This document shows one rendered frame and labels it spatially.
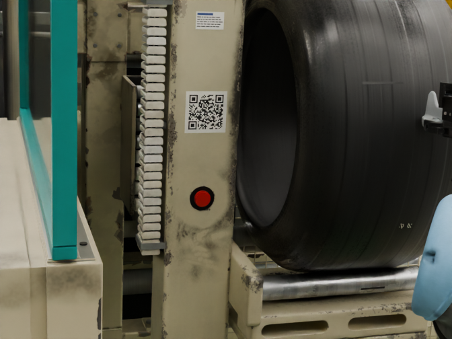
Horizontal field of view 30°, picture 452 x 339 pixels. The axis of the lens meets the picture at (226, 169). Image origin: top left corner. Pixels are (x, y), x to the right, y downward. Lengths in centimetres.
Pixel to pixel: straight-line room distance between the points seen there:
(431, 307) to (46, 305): 32
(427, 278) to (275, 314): 84
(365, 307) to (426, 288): 88
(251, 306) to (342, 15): 53
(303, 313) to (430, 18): 57
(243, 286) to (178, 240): 14
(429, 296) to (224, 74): 83
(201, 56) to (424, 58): 38
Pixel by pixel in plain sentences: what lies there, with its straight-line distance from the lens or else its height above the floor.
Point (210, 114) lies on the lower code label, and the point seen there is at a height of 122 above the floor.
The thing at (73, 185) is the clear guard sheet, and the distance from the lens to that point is 64.
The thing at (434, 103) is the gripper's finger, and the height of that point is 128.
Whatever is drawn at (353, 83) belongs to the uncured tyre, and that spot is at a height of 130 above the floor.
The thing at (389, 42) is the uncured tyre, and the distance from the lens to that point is 142.
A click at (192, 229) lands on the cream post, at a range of 155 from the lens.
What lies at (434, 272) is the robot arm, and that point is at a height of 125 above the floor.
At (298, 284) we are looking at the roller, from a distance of 157.
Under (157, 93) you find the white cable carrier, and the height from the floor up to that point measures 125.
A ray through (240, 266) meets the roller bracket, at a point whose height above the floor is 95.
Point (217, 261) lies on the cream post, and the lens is 158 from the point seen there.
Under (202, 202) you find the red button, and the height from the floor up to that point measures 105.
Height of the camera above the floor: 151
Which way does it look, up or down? 15 degrees down
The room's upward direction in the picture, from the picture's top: 3 degrees clockwise
